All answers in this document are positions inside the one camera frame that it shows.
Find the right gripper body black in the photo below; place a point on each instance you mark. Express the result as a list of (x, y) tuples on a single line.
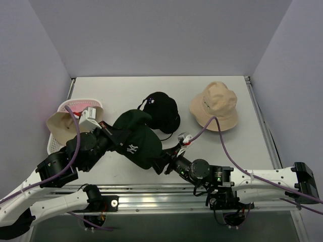
[(168, 161)]

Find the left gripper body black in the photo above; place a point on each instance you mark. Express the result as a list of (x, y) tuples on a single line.
[(112, 136)]

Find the dark green cap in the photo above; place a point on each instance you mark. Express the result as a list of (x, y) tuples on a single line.
[(142, 145)]

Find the black baseball cap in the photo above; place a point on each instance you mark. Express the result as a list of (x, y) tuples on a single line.
[(163, 111)]

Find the beige bucket hat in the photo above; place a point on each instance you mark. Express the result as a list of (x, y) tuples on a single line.
[(215, 100)]

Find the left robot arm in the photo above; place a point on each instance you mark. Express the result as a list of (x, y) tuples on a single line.
[(25, 206)]

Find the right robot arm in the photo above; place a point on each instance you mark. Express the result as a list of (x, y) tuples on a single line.
[(244, 186)]

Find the pink cap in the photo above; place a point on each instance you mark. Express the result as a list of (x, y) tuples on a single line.
[(65, 123)]

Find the white plastic basket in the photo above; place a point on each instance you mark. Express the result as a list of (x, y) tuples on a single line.
[(55, 143)]

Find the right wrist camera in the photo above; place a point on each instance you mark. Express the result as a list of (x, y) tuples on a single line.
[(184, 141)]

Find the aluminium front rail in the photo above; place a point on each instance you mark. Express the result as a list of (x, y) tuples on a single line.
[(164, 199)]

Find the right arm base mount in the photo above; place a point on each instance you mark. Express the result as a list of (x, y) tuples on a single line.
[(227, 209)]

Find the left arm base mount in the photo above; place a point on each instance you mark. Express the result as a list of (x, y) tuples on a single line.
[(97, 203)]

